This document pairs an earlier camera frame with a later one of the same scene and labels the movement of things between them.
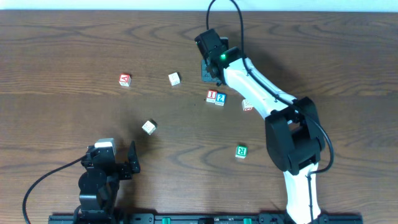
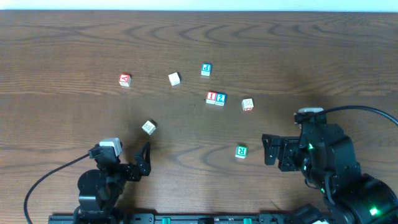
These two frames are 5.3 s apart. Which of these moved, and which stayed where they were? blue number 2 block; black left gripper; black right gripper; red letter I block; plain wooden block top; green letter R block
Moved: black left gripper; black right gripper
Stayed: red letter I block; green letter R block; plain wooden block top; blue number 2 block
